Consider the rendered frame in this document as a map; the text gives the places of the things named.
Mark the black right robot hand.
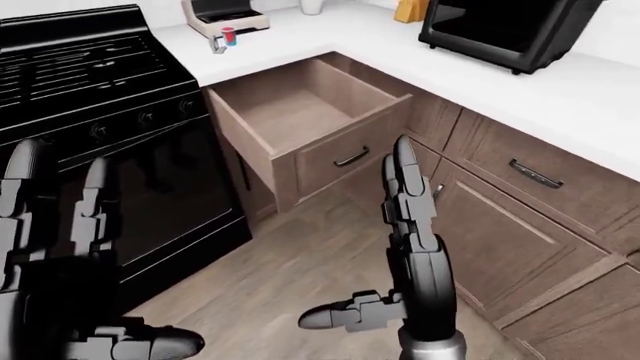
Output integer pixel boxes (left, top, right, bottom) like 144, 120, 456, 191
298, 134, 459, 343

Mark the beige toaster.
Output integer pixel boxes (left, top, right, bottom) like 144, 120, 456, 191
180, 0, 272, 33

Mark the wooden knife block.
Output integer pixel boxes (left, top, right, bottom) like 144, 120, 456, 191
393, 0, 427, 24

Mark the closed brown drawer front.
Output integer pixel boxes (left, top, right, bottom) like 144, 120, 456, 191
443, 107, 640, 243

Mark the open brown wooden drawer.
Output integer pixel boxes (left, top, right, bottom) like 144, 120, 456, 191
206, 59, 414, 215

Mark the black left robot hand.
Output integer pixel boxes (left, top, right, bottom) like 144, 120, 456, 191
0, 138, 206, 360

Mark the dark drawer pull handle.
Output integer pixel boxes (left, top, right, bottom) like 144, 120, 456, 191
333, 145, 371, 168

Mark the black gas stove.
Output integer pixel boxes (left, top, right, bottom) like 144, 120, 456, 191
0, 3, 254, 316

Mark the long dark drawer handle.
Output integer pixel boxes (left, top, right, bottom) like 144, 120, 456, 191
508, 157, 566, 189

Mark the black toaster oven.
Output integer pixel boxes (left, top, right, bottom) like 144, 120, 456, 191
417, 0, 605, 77

